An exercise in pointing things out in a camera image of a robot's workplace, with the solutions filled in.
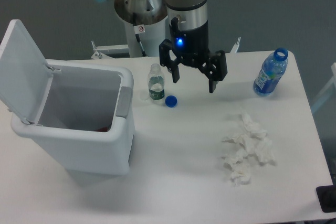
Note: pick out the white bottle cap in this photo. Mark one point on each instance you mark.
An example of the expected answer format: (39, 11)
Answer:
(144, 96)

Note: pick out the white table bracket right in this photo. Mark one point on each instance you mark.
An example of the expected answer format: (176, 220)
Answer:
(235, 47)

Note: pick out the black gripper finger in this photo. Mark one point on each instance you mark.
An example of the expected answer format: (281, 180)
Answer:
(165, 59)
(214, 66)

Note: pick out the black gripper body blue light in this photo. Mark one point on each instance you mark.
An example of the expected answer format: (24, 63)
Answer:
(189, 46)

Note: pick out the white table bracket left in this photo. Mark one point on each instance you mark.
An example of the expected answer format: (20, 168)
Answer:
(104, 52)

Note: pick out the blue bottle cap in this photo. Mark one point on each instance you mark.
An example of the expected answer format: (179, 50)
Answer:
(171, 101)

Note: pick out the white table bracket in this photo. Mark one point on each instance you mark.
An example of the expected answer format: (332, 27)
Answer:
(104, 52)
(235, 47)

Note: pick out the crumpled white tissue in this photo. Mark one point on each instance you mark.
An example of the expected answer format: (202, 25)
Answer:
(249, 146)
(240, 172)
(254, 128)

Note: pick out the blue plastic bottle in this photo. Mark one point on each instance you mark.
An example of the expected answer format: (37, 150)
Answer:
(272, 69)

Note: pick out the crumpled white tissue lower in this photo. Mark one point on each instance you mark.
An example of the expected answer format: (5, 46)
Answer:
(240, 172)

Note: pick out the black device at edge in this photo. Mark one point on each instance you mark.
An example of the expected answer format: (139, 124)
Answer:
(326, 197)

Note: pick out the clear bottle green label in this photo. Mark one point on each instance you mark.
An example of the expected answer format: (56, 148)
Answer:
(156, 82)

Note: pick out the white plastic trash can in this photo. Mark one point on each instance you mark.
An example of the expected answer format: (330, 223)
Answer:
(87, 122)

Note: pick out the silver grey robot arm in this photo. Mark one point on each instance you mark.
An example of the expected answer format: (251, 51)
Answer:
(190, 13)

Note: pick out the white frame at right edge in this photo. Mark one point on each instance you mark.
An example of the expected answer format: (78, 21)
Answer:
(325, 93)

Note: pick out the white trash can lid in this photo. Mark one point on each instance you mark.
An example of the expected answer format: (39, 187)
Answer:
(26, 76)

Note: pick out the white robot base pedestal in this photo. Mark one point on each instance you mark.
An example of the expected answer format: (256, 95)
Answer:
(145, 38)

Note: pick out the crumpled white tissue middle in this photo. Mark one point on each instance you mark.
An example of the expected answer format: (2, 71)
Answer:
(249, 146)

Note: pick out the crumpled white tissue upper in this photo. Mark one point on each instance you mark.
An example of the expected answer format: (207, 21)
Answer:
(254, 128)

